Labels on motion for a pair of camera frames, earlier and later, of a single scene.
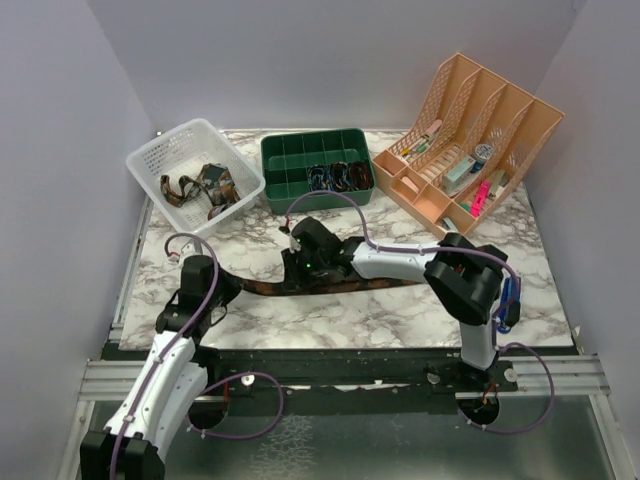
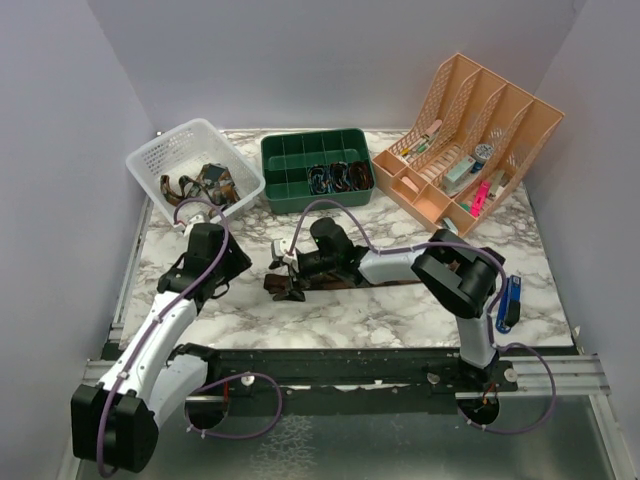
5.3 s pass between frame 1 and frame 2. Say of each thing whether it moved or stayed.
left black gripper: moved
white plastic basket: stayed
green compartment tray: stayed
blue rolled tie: stayed
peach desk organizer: stayed
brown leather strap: moved
